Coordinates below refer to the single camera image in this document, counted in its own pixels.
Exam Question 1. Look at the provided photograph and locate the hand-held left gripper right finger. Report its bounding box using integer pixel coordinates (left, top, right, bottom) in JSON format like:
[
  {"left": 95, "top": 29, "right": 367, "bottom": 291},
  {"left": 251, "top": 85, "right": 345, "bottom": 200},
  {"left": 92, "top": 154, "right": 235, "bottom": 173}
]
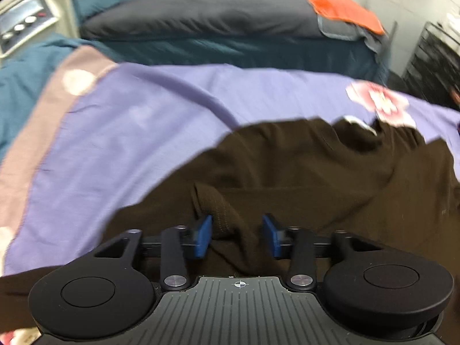
[{"left": 262, "top": 214, "right": 385, "bottom": 292}]

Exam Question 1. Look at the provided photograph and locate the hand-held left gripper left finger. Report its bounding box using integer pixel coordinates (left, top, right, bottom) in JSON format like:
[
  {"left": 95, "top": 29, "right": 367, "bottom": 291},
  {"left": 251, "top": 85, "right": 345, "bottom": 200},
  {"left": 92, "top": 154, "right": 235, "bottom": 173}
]
[{"left": 94, "top": 215, "right": 213, "bottom": 292}]

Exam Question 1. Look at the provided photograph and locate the dark brown garment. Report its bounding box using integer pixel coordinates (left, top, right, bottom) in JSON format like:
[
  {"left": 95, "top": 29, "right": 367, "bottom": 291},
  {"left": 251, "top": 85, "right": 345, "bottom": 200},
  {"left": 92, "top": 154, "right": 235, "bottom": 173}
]
[{"left": 0, "top": 117, "right": 460, "bottom": 335}]

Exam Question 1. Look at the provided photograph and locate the purple floral bedsheet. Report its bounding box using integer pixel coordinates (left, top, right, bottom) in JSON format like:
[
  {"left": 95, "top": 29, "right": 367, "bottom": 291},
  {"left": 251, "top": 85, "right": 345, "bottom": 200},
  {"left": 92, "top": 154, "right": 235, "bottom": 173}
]
[{"left": 0, "top": 45, "right": 460, "bottom": 345}]

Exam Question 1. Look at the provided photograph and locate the teal quilted bedcover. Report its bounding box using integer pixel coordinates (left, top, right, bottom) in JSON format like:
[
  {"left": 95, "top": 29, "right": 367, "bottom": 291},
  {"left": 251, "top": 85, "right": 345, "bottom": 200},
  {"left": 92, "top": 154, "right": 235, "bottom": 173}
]
[{"left": 72, "top": 0, "right": 390, "bottom": 85}]

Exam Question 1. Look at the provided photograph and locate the grey satin-trimmed cloth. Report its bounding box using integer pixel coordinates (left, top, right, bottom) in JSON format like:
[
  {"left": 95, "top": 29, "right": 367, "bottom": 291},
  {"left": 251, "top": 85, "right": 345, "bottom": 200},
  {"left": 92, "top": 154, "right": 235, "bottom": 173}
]
[{"left": 316, "top": 14, "right": 389, "bottom": 56}]

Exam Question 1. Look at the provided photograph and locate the dark grey blanket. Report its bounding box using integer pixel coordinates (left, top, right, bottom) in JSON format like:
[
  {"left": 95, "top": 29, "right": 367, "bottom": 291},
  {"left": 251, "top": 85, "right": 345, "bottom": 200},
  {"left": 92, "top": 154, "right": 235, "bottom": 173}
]
[{"left": 79, "top": 0, "right": 360, "bottom": 40}]

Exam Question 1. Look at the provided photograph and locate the orange cloth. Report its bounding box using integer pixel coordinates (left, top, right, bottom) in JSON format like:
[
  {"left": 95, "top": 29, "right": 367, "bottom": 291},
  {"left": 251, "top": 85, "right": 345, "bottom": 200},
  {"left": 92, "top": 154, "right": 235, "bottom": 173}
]
[{"left": 307, "top": 0, "right": 385, "bottom": 36}]

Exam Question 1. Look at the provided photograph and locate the white appliance with control panel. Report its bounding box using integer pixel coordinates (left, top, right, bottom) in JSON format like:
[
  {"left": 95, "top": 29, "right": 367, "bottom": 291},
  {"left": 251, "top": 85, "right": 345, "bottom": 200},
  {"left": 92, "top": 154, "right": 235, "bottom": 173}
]
[{"left": 0, "top": 0, "right": 78, "bottom": 69}]

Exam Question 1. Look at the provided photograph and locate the black wire rack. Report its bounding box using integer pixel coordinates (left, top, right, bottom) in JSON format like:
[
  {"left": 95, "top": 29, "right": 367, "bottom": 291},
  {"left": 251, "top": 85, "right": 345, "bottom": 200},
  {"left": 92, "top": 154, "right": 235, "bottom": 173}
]
[{"left": 400, "top": 22, "right": 460, "bottom": 110}]

